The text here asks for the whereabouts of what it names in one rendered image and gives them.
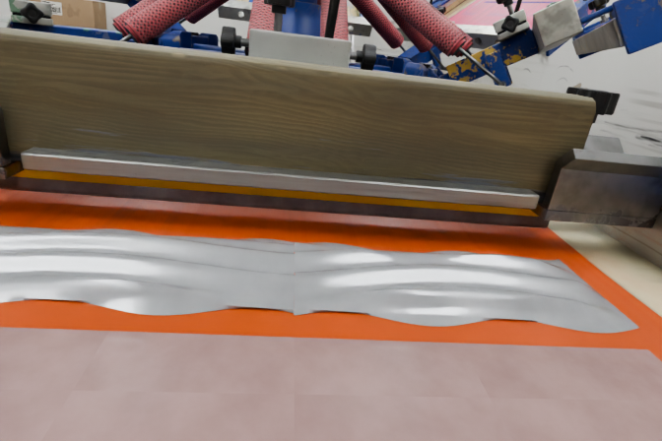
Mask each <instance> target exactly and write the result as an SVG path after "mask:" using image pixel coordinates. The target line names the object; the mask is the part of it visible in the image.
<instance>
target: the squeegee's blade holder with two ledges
mask: <svg viewBox="0 0 662 441"><path fill-rule="evenodd" d="M21 159H22V165H23V169H26V170H38V171H51V172H64V173H77V174H89V175H101V176H114V177H127V178H139V179H152V180H164V181H177V182H189V183H202V184H215V185H228V186H239V187H252V188H265V189H278V190H290V191H302V192H315V193H328V194H340V195H353V196H366V197H378V198H390V199H403V200H416V201H429V202H440V203H453V204H466V205H479V206H491V207H504V208H516V209H529V210H534V209H536V207H537V204H538V201H539V198H540V197H539V195H538V194H536V193H535V192H533V191H532V190H530V189H521V188H509V187H497V186H486V185H475V184H463V183H451V182H439V181H427V180H417V179H405V178H393V177H381V176H370V175H358V174H347V173H335V172H323V171H312V170H300V169H288V168H277V167H266V166H254V165H242V164H230V163H218V162H207V161H196V160H184V159H172V158H161V157H138V156H127V155H115V154H104V153H92V152H80V151H68V150H57V149H46V148H31V149H28V150H26V151H24V152H21Z"/></svg>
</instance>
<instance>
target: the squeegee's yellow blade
mask: <svg viewBox="0 0 662 441"><path fill-rule="evenodd" d="M13 176H15V177H28V178H41V179H54V180H67V181H80V182H93V183H105V184H118V185H132V186H145V187H158V188H170V189H183V190H196V191H209V192H222V193H235V194H248V195H261V196H274V197H287V198H300V199H312V200H325V201H338V202H351V203H365V204H377V205H390V206H403V207H416V208H429V209H442V210H454V211H467V212H481V213H494V214H507V215H520V216H532V217H538V215H536V214H535V213H534V212H532V211H531V210H529V209H516V208H504V207H491V206H479V205H466V204H453V203H440V202H429V201H416V200H403V199H390V198H378V197H366V196H353V195H340V194H328V193H315V192H302V191H290V190H278V189H265V188H252V187H239V186H228V185H215V184H202V183H189V182H177V181H164V180H152V179H139V178H127V177H114V176H101V175H89V174H77V173H64V172H51V171H38V170H26V169H24V170H23V171H21V172H19V173H17V174H15V175H13Z"/></svg>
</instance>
